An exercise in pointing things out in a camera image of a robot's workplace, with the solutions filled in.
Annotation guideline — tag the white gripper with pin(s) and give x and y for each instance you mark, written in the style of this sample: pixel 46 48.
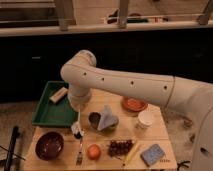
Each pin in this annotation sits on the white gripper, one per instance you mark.
pixel 77 130

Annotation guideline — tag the wooden scrub brush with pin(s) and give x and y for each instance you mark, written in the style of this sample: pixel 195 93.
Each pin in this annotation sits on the wooden scrub brush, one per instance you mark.
pixel 58 95

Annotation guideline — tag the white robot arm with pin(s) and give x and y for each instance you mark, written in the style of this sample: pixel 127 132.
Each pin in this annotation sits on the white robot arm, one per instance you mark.
pixel 182 95

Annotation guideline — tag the dark purple bowl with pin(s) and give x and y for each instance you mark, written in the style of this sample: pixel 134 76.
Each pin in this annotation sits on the dark purple bowl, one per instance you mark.
pixel 49 146

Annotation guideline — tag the green plastic tray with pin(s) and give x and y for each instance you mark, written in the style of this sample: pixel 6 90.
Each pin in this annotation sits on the green plastic tray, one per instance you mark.
pixel 48 114

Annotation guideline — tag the orange fruit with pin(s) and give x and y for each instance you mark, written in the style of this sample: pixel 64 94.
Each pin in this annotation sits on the orange fruit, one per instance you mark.
pixel 93 152

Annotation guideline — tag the metal fork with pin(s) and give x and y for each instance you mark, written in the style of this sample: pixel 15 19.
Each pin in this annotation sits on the metal fork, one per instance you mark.
pixel 80 155

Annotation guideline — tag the grey blue cloth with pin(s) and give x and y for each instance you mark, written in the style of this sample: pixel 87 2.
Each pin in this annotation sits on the grey blue cloth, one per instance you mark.
pixel 107 118

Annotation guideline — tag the bunch of dark grapes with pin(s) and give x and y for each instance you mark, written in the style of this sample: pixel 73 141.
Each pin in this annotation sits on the bunch of dark grapes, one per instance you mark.
pixel 119 148

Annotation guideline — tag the black tripod stand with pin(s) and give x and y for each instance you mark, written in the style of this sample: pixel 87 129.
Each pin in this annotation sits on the black tripod stand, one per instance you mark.
pixel 11 155

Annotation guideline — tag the yellow pencil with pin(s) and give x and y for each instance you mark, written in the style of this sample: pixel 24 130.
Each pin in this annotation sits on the yellow pencil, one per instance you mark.
pixel 131 153

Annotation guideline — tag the orange plate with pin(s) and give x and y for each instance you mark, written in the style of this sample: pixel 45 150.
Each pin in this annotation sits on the orange plate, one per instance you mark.
pixel 133 104

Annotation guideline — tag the white paper cup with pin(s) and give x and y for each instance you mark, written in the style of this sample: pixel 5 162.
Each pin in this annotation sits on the white paper cup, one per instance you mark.
pixel 145 119

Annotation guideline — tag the blue sponge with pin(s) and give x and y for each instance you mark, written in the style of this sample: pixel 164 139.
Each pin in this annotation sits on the blue sponge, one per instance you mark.
pixel 151 155

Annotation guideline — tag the wooden railing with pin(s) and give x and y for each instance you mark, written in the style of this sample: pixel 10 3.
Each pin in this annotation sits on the wooden railing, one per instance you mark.
pixel 99 16

